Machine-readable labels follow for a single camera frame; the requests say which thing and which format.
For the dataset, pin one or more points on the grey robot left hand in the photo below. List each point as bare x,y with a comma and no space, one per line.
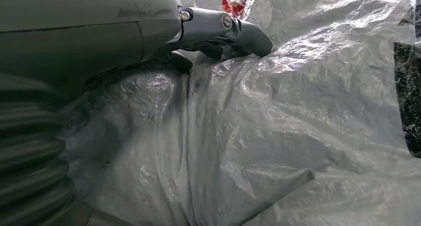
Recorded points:
82,30

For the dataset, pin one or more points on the grey plastic mailer package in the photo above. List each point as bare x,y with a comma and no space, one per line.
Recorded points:
263,125

